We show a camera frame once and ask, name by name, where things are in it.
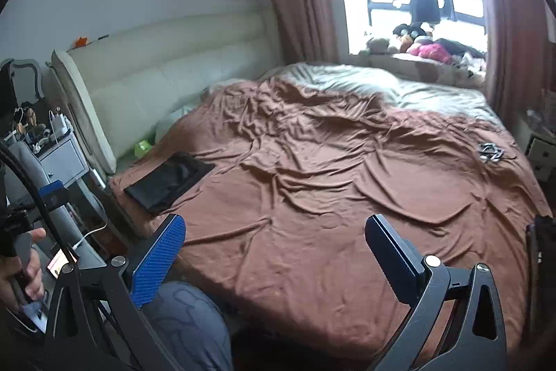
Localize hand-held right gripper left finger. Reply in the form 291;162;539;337
41;213;187;371

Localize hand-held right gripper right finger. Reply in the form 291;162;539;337
364;213;509;371

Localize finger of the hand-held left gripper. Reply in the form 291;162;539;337
38;179;72;211

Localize black t-shirt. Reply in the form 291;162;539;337
124;151;216;216

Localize stack of dark folded clothes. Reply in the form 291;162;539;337
525;215;556;293

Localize person's left hand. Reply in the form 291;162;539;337
0;227;48;313

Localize grey nightstand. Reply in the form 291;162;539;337
32;128;90;185

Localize grey chair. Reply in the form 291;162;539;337
9;140;79;245

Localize smartphone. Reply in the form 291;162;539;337
46;247;79;280

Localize brown blanket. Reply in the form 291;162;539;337
108;75;552;363

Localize small black white cloth item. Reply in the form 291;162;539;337
478;143;505;163

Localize cream padded headboard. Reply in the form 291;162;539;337
51;10;283;176

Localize white nightstand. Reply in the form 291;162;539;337
523;110;556;183

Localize cream bed sheet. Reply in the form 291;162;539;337
208;62;500;124

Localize patterned window seat cushion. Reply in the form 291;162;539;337
356;51;487;87

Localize pink plush toy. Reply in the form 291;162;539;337
406;42;452;63

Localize beige plush toy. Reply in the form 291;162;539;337
365;36;398;54

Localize black and white plush toy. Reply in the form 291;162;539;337
392;22;428;46

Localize black gooseneck cable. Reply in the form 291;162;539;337
0;140;88;311

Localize white charging cable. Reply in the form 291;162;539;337
72;223;107;250

